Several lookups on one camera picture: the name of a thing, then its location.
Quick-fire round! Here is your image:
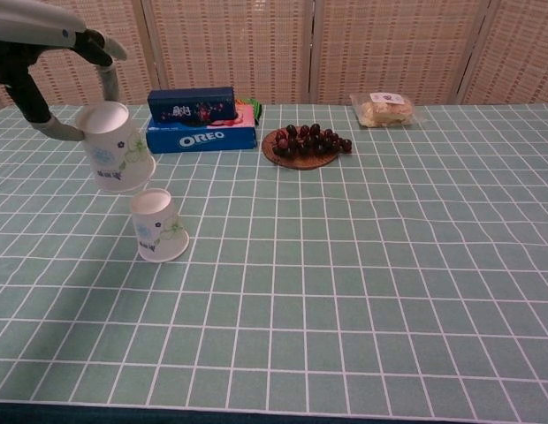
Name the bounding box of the woven bamboo screen panel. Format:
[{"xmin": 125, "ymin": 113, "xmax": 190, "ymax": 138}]
[
  {"xmin": 141, "ymin": 0, "xmax": 317, "ymax": 106},
  {"xmin": 459, "ymin": 0, "xmax": 548, "ymax": 106},
  {"xmin": 0, "ymin": 0, "xmax": 158, "ymax": 111},
  {"xmin": 307, "ymin": 0, "xmax": 496, "ymax": 106}
]

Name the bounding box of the dark red grape bunch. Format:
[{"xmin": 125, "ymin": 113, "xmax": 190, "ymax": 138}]
[{"xmin": 272, "ymin": 123, "xmax": 354, "ymax": 158}]

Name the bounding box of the green checkered tablecloth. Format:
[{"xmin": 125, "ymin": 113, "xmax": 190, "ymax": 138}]
[{"xmin": 0, "ymin": 103, "xmax": 548, "ymax": 420}]

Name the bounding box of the green red snack packet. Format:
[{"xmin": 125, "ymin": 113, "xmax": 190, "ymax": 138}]
[{"xmin": 235, "ymin": 97, "xmax": 263, "ymax": 124}]

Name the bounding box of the dark blue rectangular box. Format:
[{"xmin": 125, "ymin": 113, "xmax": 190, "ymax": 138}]
[{"xmin": 147, "ymin": 86, "xmax": 237, "ymax": 125}]

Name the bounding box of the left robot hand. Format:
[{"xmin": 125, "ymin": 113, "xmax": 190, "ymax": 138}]
[{"xmin": 0, "ymin": 0, "xmax": 129, "ymax": 142}]

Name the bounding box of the white floral paper cup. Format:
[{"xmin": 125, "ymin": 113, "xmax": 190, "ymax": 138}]
[
  {"xmin": 74, "ymin": 101, "xmax": 157, "ymax": 193},
  {"xmin": 129, "ymin": 188, "xmax": 190, "ymax": 264}
]

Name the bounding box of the clear bag of bread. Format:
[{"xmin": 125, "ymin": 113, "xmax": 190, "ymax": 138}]
[{"xmin": 349, "ymin": 92, "xmax": 426, "ymax": 130}]

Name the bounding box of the blue Oreo cookie box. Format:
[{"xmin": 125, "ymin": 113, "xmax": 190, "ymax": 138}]
[{"xmin": 145, "ymin": 104, "xmax": 258, "ymax": 155}]

